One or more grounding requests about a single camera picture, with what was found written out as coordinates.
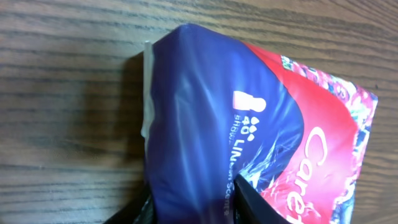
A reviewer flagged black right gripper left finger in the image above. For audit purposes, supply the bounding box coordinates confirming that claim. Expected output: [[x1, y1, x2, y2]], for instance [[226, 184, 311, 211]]
[[104, 184, 152, 224]]

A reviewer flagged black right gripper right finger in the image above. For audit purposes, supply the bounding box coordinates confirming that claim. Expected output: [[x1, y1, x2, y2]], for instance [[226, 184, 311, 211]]
[[233, 174, 289, 224]]

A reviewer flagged purple red pad pack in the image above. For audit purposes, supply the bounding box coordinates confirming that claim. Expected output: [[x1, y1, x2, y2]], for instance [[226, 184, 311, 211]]
[[141, 24, 378, 224]]

